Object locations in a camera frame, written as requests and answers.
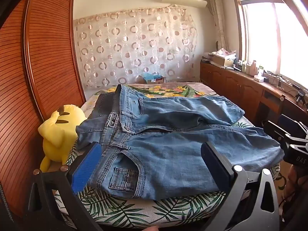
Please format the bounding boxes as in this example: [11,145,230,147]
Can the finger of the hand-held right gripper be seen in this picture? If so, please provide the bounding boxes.
[279,114,308,136]
[262,120,288,141]

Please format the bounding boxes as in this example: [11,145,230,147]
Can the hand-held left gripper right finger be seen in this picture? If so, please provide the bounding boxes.
[201,141,281,231]

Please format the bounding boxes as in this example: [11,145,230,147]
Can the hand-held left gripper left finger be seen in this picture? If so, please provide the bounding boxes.
[28,141,104,231]

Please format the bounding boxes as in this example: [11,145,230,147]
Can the blue denim pants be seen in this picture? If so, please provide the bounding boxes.
[76,84,285,201]

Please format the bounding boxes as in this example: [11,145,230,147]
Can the person's right hand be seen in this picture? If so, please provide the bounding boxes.
[285,165,301,198]

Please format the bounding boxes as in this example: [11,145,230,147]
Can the yellow plush toy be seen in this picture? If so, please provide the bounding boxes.
[38,104,87,172]

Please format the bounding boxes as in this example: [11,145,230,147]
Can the white power strip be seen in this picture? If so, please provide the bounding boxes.
[263,71,293,84]

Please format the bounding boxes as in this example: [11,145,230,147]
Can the wooden counter cabinet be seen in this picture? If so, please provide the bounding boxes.
[200,60,308,130]

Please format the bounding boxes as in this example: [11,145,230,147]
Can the palm leaf bedsheet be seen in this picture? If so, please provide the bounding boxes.
[54,120,281,229]

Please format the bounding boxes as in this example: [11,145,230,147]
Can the open cardboard box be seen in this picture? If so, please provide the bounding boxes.
[213,54,235,67]

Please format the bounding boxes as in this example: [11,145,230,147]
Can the floral blanket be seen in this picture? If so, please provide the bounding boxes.
[80,82,217,111]

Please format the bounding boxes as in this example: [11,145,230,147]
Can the floral printed paper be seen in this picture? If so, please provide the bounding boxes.
[215,48,237,58]

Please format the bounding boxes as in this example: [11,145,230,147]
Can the wooden framed window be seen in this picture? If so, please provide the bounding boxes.
[231,0,308,87]

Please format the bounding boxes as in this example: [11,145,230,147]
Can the cardboard box with blue cloth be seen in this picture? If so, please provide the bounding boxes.
[143,72,166,85]

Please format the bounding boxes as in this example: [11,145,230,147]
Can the wooden slatted wardrobe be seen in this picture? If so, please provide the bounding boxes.
[0,0,87,219]

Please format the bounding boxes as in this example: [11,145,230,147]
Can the beige window drape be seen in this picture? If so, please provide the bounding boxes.
[207,0,228,51]

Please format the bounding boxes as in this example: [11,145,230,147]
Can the sheer curtain with circles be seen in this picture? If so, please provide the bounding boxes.
[73,5,198,89]

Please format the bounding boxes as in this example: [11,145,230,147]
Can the small black camera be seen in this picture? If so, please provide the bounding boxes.
[292,84,305,102]

